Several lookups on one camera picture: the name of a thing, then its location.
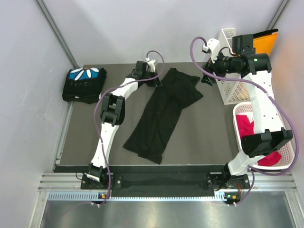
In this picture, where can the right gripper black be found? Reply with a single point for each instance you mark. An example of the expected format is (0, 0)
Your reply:
(212, 67)

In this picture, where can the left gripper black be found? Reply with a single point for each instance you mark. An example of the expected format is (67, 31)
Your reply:
(155, 82)

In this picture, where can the black graphic t-shirt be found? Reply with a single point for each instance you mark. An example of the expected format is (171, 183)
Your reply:
(161, 114)

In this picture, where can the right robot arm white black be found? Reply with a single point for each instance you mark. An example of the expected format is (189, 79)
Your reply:
(254, 69)

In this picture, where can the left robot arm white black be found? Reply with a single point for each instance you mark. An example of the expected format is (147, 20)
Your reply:
(112, 116)

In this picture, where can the white perforated file organizer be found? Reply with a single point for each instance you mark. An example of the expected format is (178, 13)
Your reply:
(231, 92)

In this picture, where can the pink red t-shirt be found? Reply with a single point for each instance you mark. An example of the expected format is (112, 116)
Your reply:
(245, 128)

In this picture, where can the orange folder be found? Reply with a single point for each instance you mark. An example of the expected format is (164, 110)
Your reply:
(263, 42)

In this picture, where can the folded black daisy t-shirt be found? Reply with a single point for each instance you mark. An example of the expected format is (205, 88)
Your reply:
(84, 85)

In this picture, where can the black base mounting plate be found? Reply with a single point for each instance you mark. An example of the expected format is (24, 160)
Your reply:
(183, 184)

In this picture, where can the white plastic laundry basket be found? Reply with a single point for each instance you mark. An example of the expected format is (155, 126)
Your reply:
(287, 152)

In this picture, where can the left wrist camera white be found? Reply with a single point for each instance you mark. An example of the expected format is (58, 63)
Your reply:
(152, 63)

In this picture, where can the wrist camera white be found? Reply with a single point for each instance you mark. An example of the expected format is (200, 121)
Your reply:
(152, 63)
(212, 47)

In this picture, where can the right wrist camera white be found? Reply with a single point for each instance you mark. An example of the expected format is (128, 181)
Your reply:
(212, 47)

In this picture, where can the right aluminium corner post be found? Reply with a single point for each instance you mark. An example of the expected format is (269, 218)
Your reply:
(278, 13)

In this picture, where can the aluminium corner post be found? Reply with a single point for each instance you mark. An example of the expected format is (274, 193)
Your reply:
(53, 26)
(278, 13)

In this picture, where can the aluminium frame rail front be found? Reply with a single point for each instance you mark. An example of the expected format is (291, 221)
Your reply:
(69, 181)

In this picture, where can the left aluminium corner post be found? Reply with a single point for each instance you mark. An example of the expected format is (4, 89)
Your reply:
(53, 26)

